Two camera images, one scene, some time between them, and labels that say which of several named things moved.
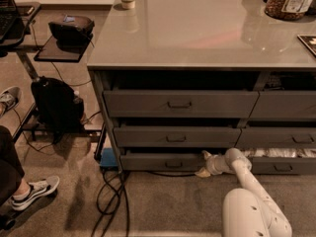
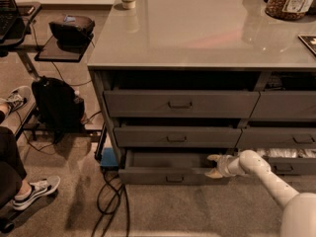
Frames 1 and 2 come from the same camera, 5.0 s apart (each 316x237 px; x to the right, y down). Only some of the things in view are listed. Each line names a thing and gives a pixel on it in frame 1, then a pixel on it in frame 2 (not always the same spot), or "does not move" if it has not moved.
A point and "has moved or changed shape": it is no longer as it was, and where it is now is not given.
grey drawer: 179,103 does not move
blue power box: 108,158 does not move
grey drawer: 163,161 has moved or changed shape
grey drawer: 176,136 does not move
